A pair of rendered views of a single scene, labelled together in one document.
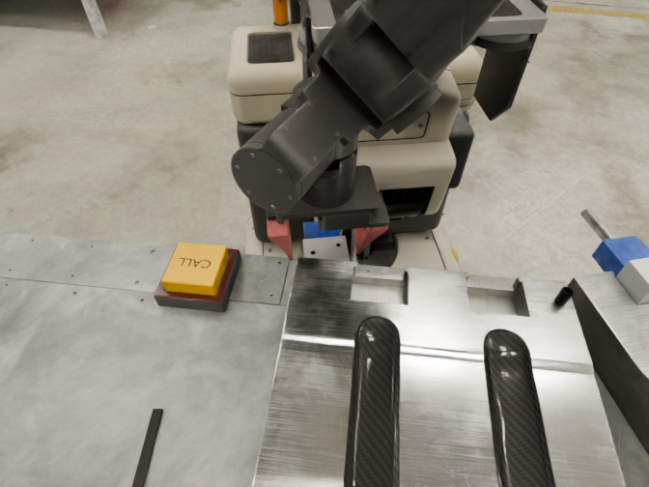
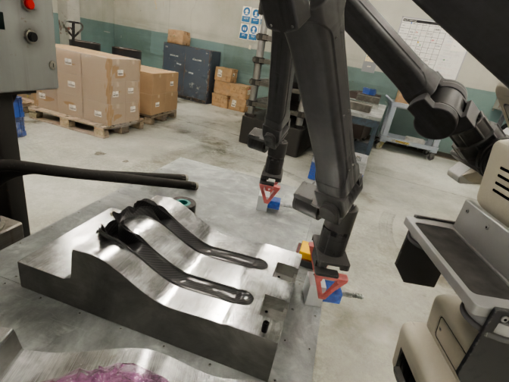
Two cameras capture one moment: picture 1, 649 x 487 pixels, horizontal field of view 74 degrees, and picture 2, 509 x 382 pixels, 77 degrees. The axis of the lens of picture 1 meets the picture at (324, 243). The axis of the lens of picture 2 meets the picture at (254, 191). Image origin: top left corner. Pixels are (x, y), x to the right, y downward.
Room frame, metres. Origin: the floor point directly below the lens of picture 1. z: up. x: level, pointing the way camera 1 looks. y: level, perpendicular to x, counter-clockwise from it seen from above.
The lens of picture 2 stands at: (0.20, -0.60, 1.29)
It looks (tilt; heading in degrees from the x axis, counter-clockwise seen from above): 23 degrees down; 96
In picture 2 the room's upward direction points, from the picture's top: 10 degrees clockwise
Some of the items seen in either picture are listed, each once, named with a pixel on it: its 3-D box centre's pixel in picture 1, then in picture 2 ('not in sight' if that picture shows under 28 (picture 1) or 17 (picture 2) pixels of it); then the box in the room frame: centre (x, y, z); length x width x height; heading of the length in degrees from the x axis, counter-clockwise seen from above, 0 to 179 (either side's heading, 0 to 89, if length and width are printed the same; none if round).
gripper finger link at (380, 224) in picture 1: (348, 223); (326, 277); (0.33, -0.03, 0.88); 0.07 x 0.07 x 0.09; 7
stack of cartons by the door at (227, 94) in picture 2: not in sight; (232, 89); (-1.37, 6.68, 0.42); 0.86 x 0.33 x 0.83; 167
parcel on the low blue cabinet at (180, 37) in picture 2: not in sight; (179, 37); (-2.77, 6.90, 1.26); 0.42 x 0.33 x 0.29; 167
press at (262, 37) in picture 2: not in sight; (295, 75); (0.00, 4.69, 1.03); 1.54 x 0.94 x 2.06; 77
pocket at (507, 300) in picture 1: (490, 304); (272, 315); (0.23, -0.16, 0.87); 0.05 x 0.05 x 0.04; 83
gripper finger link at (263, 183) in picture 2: not in sight; (269, 189); (0.15, 0.37, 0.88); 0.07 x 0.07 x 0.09; 2
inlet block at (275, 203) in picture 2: not in sight; (276, 203); (0.19, 0.40, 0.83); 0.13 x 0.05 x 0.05; 2
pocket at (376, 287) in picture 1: (378, 293); (284, 279); (0.24, -0.05, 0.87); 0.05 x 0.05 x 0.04; 83
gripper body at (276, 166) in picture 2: not in sight; (273, 166); (0.15, 0.40, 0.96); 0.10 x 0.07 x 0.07; 92
